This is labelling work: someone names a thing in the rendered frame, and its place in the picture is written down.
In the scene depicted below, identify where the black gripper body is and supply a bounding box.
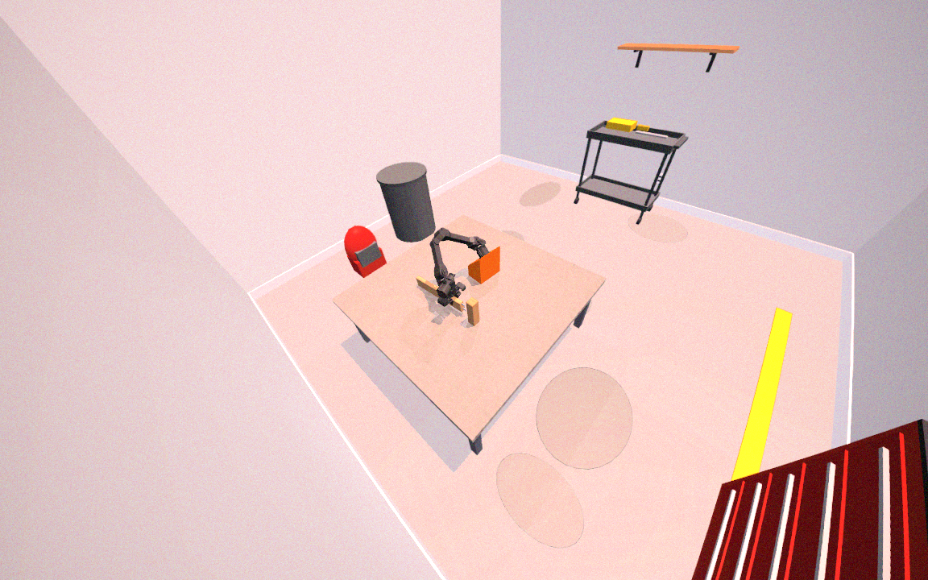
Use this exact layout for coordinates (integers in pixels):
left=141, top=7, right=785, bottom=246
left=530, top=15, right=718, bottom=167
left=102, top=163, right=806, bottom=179
left=437, top=282, right=466, bottom=307

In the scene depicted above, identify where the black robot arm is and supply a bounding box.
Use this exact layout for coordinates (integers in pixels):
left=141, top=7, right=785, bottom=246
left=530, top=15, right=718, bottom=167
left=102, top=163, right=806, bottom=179
left=429, top=227, right=490, bottom=298

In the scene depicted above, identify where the brown wooden post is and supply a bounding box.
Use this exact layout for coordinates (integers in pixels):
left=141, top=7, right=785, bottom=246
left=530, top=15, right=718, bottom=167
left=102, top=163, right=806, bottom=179
left=466, top=297, right=480, bottom=326

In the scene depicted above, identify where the brown wooden rail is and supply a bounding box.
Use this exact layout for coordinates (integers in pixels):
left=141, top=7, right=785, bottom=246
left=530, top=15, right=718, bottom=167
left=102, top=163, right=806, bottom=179
left=416, top=276, right=466, bottom=312

